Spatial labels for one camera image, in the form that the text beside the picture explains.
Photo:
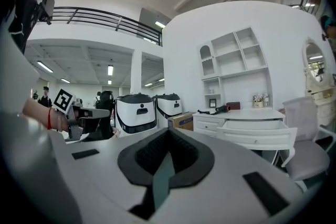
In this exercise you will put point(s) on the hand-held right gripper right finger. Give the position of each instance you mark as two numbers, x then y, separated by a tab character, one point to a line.
223	191

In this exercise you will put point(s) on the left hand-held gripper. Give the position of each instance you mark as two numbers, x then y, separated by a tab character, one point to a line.
74	123

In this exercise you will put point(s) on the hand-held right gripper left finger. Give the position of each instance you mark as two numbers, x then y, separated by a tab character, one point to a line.
99	178

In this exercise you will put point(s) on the black hair dryer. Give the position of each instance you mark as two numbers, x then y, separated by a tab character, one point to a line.
223	108
256	136

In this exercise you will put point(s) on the person's left forearm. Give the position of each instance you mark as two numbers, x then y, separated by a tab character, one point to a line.
35	112

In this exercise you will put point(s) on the white desk with drawers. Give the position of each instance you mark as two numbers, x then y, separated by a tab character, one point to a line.
236	115

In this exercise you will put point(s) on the person's left hand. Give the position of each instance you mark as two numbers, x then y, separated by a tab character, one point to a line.
60	122

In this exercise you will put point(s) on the white machine lower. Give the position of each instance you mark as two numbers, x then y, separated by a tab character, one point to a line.
136	115

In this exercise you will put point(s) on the white machine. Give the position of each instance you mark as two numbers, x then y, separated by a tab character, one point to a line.
136	115
169	108

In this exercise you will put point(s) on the white machine upper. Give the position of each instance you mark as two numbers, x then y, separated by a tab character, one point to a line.
169	108

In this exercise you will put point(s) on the cardboard box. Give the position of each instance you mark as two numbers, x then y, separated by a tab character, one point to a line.
182	121

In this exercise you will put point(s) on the brown box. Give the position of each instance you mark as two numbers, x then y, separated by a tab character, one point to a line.
233	106

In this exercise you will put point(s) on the white office chair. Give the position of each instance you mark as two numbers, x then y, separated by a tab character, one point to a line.
307	154

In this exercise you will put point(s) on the black balcony railing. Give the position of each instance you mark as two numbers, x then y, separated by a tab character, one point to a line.
105	21

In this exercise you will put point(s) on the pink flowers in cream pot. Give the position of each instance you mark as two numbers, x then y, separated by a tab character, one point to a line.
258	104

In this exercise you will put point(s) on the white shelf unit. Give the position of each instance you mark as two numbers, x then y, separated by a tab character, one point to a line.
236	81

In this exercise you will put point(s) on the person's black clothing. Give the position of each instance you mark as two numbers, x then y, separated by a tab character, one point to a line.
23	21

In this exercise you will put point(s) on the white oval vanity mirror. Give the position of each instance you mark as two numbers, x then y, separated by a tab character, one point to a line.
315	63

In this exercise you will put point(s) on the black picture frame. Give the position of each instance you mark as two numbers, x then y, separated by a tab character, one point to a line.
212	103

